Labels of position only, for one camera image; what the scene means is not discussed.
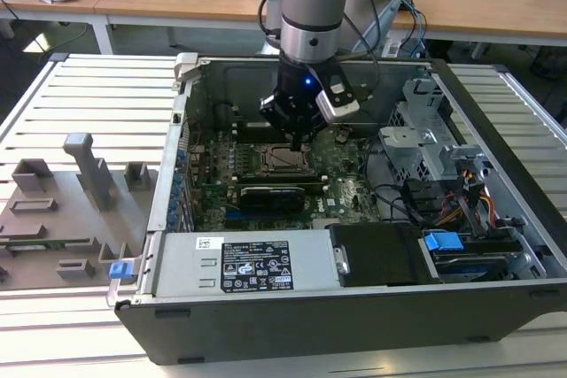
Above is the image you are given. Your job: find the silver square CPU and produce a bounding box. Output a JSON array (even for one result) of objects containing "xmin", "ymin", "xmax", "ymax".
[{"xmin": 268, "ymin": 148, "xmax": 301, "ymax": 172}]

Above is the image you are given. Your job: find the metal socket cover frame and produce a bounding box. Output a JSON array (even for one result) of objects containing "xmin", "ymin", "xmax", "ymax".
[{"xmin": 261, "ymin": 143, "xmax": 315, "ymax": 175}]

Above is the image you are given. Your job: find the black CPU socket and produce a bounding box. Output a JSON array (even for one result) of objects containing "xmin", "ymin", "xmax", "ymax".
[{"xmin": 260, "ymin": 142, "xmax": 316, "ymax": 177}]

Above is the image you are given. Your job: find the blue expansion slot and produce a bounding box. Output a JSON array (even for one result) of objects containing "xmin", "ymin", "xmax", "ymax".
[{"xmin": 224, "ymin": 212, "xmax": 284, "ymax": 227}]

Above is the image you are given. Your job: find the black graphics card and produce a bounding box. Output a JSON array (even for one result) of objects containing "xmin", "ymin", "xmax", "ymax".
[{"xmin": 238, "ymin": 185, "xmax": 307, "ymax": 215}]

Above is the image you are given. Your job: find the green motherboard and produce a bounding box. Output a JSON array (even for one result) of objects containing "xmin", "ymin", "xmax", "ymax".
[{"xmin": 185, "ymin": 123, "xmax": 386, "ymax": 233}]

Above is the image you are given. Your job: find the white plastic stand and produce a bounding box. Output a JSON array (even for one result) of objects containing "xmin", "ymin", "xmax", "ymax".
[{"xmin": 381, "ymin": 37, "xmax": 403, "ymax": 58}]

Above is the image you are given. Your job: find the silver metal drive cage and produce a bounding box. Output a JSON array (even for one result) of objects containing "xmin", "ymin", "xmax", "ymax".
[{"xmin": 378, "ymin": 76, "xmax": 493, "ymax": 184}]

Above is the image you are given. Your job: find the pale blue teach pendant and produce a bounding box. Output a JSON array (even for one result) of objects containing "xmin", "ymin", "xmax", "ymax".
[{"xmin": 352, "ymin": 0, "xmax": 402, "ymax": 54}]

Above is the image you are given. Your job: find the wooden office desk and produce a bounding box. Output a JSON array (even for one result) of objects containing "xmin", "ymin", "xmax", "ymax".
[{"xmin": 0, "ymin": 0, "xmax": 567, "ymax": 50}]

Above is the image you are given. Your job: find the black plastic fan shroud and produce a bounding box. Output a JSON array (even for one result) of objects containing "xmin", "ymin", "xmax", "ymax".
[{"xmin": 330, "ymin": 223, "xmax": 433, "ymax": 289}]

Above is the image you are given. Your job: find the silver power supply unit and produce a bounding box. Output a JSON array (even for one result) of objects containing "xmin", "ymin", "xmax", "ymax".
[{"xmin": 152, "ymin": 229, "xmax": 342, "ymax": 299}]

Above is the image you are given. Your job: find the blue disk carrier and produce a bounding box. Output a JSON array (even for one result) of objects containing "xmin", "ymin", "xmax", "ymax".
[{"xmin": 423, "ymin": 230, "xmax": 464, "ymax": 259}]

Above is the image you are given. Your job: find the black open PC case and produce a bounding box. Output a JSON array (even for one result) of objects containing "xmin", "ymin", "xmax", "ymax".
[{"xmin": 105, "ymin": 50, "xmax": 567, "ymax": 368}]

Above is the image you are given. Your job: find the blue plastic case latch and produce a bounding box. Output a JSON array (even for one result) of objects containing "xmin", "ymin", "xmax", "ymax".
[{"xmin": 108, "ymin": 261, "xmax": 136, "ymax": 282}]

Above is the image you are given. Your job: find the black hard disk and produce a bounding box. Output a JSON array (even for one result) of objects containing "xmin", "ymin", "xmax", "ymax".
[{"xmin": 431, "ymin": 249, "xmax": 522, "ymax": 284}]

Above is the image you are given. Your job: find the grey parts rack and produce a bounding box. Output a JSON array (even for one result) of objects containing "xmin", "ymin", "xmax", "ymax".
[{"xmin": 0, "ymin": 132, "xmax": 160, "ymax": 293}]

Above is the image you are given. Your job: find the green RAM stick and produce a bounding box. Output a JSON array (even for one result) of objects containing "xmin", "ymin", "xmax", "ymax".
[{"xmin": 0, "ymin": 238, "xmax": 94, "ymax": 251}]

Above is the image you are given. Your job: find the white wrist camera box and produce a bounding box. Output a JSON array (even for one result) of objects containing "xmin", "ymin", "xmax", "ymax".
[{"xmin": 315, "ymin": 72, "xmax": 361, "ymax": 125}]

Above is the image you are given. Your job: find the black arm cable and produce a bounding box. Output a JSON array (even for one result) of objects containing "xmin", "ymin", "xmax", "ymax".
[{"xmin": 258, "ymin": 0, "xmax": 383, "ymax": 103}]

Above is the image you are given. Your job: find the blue cable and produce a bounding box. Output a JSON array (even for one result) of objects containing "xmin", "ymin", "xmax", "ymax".
[{"xmin": 398, "ymin": 0, "xmax": 429, "ymax": 58}]

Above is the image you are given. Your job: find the coloured power wire bundle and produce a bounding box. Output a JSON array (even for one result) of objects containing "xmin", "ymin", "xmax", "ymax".
[{"xmin": 438, "ymin": 167, "xmax": 496, "ymax": 228}]

